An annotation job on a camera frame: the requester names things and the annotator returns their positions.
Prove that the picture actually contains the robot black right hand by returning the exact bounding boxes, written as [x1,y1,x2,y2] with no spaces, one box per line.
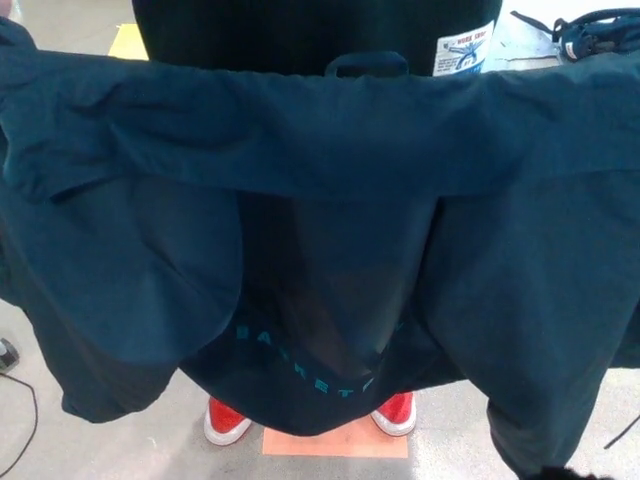
[538,464,594,480]

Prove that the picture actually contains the dark navy blue coat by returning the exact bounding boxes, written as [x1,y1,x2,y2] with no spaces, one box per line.
[0,17,640,480]

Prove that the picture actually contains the orange rectangular floor marker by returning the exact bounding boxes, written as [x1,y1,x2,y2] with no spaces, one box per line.
[261,423,412,458]

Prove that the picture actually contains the small black floor device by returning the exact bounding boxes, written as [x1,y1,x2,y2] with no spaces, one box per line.
[0,336,22,376]

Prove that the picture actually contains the yellow floor tape marking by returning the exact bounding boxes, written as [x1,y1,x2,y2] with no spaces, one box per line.
[111,23,151,62]

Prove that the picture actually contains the thin black floor cable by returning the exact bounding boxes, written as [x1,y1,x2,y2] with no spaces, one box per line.
[0,371,39,454]

